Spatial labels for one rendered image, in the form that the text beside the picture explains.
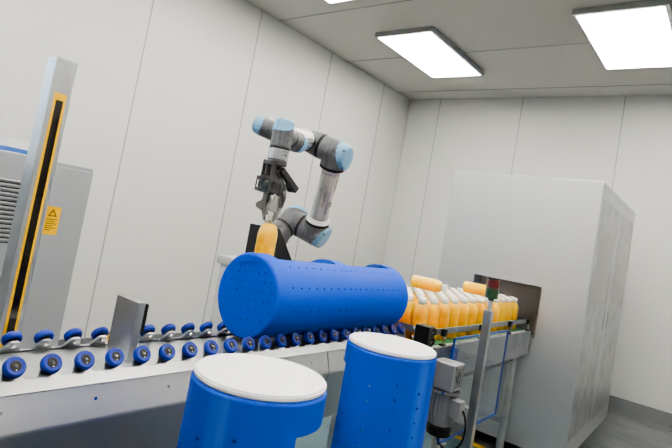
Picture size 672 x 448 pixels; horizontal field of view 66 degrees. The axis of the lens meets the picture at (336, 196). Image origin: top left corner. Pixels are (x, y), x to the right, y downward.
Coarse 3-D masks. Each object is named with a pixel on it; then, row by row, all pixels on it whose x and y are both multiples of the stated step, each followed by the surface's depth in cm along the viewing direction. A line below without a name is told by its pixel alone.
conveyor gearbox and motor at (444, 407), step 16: (448, 368) 231; (448, 384) 230; (432, 400) 234; (448, 400) 231; (432, 416) 233; (448, 416) 231; (464, 416) 229; (432, 432) 231; (448, 432) 231; (464, 432) 230
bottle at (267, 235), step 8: (264, 224) 184; (272, 224) 185; (264, 232) 183; (272, 232) 183; (256, 240) 185; (264, 240) 183; (272, 240) 183; (256, 248) 184; (264, 248) 182; (272, 248) 184
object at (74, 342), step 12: (144, 336) 154; (168, 336) 161; (180, 336) 166; (192, 336) 169; (204, 336) 173; (0, 348) 124; (12, 348) 125; (24, 348) 129; (36, 348) 130; (48, 348) 133; (60, 348) 136
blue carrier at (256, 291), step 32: (256, 256) 173; (224, 288) 179; (256, 288) 170; (288, 288) 169; (320, 288) 183; (352, 288) 199; (384, 288) 218; (224, 320) 177; (256, 320) 168; (288, 320) 171; (320, 320) 185; (352, 320) 202; (384, 320) 224
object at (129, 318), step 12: (120, 300) 140; (132, 300) 137; (120, 312) 139; (132, 312) 136; (144, 312) 138; (120, 324) 138; (132, 324) 135; (144, 324) 138; (120, 336) 137; (132, 336) 135; (108, 348) 140; (120, 348) 136; (132, 348) 135
